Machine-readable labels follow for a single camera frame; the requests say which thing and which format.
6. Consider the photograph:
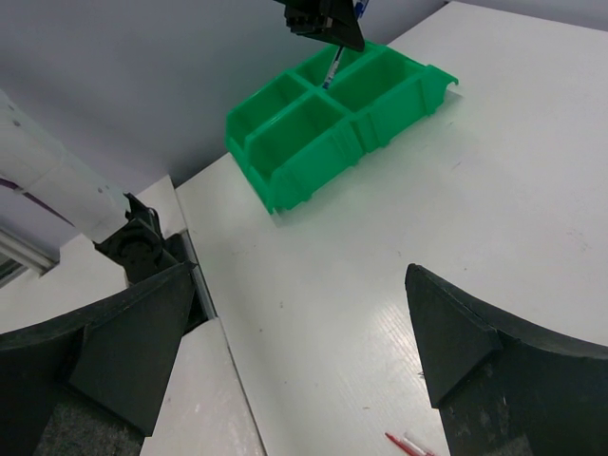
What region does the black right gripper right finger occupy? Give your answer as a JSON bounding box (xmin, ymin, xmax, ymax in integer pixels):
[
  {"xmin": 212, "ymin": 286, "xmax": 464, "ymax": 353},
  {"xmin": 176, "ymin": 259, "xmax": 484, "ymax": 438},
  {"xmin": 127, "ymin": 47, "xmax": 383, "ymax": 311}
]
[{"xmin": 405, "ymin": 264, "xmax": 607, "ymax": 455}]

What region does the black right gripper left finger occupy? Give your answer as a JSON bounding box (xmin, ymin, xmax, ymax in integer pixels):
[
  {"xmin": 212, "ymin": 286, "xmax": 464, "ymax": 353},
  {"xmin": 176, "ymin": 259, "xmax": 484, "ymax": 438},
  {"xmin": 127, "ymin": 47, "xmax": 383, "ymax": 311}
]
[{"xmin": 1, "ymin": 263, "xmax": 195, "ymax": 455}]

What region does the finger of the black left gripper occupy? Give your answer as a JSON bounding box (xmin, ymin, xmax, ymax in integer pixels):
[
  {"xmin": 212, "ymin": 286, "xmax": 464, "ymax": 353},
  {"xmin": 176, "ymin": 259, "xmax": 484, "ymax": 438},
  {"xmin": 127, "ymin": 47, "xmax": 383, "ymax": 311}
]
[{"xmin": 282, "ymin": 0, "xmax": 365, "ymax": 52}]

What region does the blue gel pen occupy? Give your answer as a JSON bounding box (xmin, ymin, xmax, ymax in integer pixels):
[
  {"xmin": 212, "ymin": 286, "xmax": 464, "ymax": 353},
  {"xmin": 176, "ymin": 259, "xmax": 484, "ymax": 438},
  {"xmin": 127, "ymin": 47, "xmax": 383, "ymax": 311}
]
[{"xmin": 321, "ymin": 47, "xmax": 345, "ymax": 89}]

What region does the red gel pen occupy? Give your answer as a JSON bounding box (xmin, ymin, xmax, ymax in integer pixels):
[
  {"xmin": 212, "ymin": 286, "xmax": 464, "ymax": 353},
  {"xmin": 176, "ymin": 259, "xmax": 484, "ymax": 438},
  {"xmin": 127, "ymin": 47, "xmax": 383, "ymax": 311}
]
[{"xmin": 384, "ymin": 432, "xmax": 434, "ymax": 456}]

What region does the blue pen cap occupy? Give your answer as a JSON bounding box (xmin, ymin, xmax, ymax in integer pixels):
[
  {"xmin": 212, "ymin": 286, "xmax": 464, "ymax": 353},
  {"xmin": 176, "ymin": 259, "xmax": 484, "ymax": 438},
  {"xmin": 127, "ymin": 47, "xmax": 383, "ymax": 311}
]
[{"xmin": 354, "ymin": 0, "xmax": 369, "ymax": 19}]

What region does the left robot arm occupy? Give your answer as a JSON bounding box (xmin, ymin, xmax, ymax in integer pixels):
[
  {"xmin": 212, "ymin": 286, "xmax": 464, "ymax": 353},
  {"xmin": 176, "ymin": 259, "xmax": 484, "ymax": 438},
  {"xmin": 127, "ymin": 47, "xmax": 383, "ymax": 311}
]
[{"xmin": 1, "ymin": 1, "xmax": 367, "ymax": 284}]

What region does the green compartment bin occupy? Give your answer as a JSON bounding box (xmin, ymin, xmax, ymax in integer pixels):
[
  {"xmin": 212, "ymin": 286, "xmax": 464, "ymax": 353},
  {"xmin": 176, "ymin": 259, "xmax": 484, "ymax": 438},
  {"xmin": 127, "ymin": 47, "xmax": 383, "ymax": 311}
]
[{"xmin": 225, "ymin": 42, "xmax": 458, "ymax": 213}]

